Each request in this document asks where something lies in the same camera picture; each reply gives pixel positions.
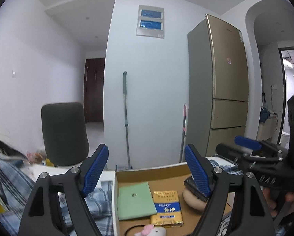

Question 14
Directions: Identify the beige cabinet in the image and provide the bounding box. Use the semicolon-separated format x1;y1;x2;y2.
256;114;279;143

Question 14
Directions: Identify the green snap pouch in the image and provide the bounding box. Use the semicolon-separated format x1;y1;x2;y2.
118;182;157;221

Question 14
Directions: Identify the dark brown door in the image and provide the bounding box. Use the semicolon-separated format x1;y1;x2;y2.
84;58;106;123

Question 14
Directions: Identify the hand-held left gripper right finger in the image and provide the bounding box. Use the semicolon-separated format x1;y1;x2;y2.
184;144;277;236

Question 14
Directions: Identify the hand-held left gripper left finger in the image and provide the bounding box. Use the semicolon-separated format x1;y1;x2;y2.
19;144;110;236

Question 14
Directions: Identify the person's right hand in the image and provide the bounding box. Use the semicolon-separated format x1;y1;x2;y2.
261;187;294;219

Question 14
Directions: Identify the blue plaid cloth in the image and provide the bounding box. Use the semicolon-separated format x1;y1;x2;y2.
0;155;243;236

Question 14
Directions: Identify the cardboard box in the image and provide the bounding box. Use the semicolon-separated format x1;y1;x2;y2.
113;162;239;236

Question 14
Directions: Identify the blue hanging clothing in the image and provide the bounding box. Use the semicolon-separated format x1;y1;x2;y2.
260;107;270;124

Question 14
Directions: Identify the grey chair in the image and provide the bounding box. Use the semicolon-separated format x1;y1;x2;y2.
41;102;90;167

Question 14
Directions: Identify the beige round puff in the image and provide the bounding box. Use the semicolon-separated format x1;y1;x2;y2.
182;189;209;211

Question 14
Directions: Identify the black pouch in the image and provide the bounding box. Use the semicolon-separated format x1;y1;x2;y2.
184;176;209;202

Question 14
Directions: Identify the gold refrigerator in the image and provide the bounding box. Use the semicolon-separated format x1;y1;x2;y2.
187;14;250;164

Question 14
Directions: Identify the pink white plush toy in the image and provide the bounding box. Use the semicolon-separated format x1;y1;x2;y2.
135;224;166;236

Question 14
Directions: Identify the yellow tissue packet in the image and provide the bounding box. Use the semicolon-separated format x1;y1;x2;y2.
150;190;184;227

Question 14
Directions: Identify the wall electrical panel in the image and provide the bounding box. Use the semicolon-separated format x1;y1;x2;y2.
136;4;165;39

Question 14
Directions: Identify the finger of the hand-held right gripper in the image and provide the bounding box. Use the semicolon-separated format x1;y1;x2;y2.
234;135;286;157
215;142;258;165

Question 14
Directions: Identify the black cord loop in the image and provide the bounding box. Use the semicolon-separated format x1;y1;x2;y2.
124;225;147;236

